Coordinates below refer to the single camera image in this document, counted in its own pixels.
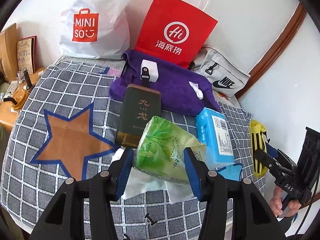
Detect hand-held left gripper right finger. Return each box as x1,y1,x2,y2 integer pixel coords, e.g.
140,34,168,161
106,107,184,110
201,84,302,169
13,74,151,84
184,147,287,240

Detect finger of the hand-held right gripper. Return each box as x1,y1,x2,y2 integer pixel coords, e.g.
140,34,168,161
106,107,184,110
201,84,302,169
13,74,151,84
266,144,297,170
255,150,294,178

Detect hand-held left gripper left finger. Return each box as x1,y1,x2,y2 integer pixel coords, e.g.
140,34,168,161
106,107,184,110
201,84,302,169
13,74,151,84
31,148,135,240

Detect white cloth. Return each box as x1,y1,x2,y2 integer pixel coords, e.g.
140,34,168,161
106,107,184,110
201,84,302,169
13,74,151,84
111,147,195,202

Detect yellow striped sock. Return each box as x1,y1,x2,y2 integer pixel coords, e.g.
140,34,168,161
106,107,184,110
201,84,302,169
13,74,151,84
249,120,269,177

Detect light green cloth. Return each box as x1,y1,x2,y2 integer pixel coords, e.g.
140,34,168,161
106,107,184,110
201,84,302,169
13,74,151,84
129,172,167,193

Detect green tissue pack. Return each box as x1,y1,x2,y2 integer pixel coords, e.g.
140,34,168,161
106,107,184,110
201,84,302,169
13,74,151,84
132,116,208,186

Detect white tissue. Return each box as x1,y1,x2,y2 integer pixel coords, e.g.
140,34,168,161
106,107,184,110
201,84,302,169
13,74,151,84
189,81,204,100

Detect purple towel tray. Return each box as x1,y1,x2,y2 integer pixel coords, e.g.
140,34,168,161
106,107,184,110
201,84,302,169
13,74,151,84
109,50,222,117

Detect white block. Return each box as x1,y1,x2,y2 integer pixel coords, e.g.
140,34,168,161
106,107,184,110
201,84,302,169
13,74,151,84
140,59,159,83

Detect person's right hand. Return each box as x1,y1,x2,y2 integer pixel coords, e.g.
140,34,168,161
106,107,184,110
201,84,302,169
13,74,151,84
271,187,300,218

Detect blue tissue pack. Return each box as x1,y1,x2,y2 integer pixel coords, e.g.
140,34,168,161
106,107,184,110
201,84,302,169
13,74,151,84
195,107,235,167

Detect dark green box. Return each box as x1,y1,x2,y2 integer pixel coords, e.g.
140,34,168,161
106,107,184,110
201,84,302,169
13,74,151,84
115,84,161,148

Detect grey checkered star blanket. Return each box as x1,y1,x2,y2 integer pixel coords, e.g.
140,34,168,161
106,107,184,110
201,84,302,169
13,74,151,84
0,55,265,240

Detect grey waist bag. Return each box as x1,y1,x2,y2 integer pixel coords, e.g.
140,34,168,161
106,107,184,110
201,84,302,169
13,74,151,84
191,46,251,97

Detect wooden nightstand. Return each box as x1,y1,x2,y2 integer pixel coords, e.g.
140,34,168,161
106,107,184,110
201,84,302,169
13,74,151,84
0,66,47,133

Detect amber glass ashtray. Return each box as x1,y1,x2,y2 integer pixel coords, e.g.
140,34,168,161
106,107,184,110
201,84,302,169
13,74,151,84
10,89,28,110

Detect small black bottle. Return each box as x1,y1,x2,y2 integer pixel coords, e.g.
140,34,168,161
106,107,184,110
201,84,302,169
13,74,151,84
23,70,33,88

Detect red paper bag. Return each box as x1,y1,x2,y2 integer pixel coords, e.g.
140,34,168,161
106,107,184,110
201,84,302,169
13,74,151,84
134,0,218,69

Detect white plastic shopping bag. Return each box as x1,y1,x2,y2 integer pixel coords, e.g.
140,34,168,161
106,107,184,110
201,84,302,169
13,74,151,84
59,0,139,60

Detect illustrated notebook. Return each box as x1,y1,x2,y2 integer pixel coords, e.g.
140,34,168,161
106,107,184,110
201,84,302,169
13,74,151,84
17,36,37,75

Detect wooden headboard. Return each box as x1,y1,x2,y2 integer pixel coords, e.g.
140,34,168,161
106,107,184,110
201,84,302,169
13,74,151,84
0,23,20,83

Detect black cable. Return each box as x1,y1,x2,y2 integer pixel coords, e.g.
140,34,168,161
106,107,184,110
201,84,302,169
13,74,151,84
287,192,320,240

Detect black strap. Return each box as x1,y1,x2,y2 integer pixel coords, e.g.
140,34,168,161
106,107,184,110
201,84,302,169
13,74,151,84
141,66,150,89

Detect brown wooden door frame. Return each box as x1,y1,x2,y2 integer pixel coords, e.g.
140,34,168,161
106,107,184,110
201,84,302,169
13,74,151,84
235,2,307,100

